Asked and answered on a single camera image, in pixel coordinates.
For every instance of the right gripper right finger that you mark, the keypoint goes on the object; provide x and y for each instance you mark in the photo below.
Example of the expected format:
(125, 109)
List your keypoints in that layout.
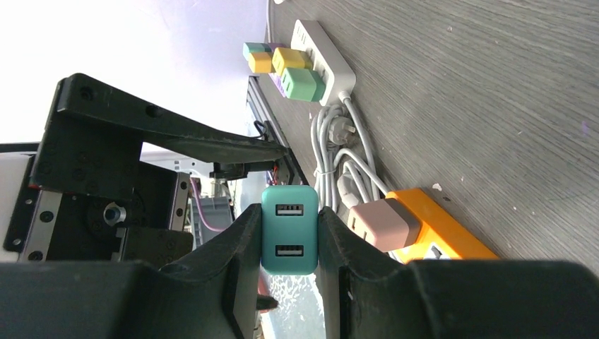
(367, 294)

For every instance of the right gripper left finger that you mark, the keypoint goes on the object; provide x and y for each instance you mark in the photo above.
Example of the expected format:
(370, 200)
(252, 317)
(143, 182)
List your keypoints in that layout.
(209, 293)

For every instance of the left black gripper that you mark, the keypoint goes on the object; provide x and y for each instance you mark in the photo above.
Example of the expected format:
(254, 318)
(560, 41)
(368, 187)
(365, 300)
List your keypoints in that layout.
(110, 209)

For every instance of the brown plug adapter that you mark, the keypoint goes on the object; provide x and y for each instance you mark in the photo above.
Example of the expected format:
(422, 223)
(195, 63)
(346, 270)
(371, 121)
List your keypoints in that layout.
(385, 224)

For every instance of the orange power strip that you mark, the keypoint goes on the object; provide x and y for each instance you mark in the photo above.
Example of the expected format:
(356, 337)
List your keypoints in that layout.
(440, 236)

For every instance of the teal adapter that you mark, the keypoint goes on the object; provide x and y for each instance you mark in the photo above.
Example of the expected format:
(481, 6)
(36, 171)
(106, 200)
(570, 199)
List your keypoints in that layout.
(253, 47)
(289, 216)

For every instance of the white power strip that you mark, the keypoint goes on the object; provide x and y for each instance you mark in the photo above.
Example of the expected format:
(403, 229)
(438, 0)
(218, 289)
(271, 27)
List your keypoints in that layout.
(308, 36)

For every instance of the teal adapter on purple strip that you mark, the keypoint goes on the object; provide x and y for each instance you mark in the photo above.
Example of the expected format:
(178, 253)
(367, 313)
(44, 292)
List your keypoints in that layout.
(253, 47)

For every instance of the yellow adapter on purple strip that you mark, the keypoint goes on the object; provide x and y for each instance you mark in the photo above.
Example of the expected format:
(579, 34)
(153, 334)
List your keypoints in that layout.
(261, 62)

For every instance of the purple power strip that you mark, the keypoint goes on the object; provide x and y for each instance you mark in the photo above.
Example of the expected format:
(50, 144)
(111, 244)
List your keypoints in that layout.
(276, 79)

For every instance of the yellow adapter on white strip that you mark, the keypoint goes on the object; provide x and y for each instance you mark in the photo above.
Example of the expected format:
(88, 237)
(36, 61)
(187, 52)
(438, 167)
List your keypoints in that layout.
(284, 57)

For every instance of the green adapter on white strip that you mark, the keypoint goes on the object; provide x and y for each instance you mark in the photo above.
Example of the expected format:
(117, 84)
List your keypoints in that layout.
(302, 84)

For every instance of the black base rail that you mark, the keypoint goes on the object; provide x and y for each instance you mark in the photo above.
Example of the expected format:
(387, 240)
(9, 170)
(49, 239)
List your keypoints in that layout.
(286, 170)

